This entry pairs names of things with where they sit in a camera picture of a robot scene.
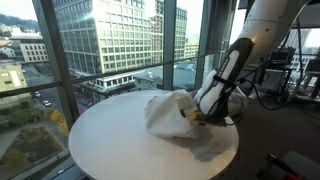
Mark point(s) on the white plastic shopping bag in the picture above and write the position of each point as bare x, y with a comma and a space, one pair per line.
166, 116

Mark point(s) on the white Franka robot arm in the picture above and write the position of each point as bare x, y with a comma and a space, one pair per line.
266, 23

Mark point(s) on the dark window handrail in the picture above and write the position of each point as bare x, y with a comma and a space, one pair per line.
116, 72

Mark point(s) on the narrow window mullion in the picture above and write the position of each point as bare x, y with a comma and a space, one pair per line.
169, 33

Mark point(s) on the round white table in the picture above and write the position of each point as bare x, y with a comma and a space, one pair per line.
116, 150

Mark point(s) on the wide slanted window mullion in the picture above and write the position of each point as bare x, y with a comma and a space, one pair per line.
58, 60

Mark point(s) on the black equipment cart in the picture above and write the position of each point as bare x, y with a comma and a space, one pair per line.
280, 81

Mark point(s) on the small electronics monitor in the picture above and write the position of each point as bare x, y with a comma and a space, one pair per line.
283, 56

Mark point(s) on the red and black tool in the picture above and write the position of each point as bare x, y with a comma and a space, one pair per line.
276, 164

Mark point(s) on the grey box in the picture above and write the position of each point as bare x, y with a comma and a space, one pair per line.
306, 166

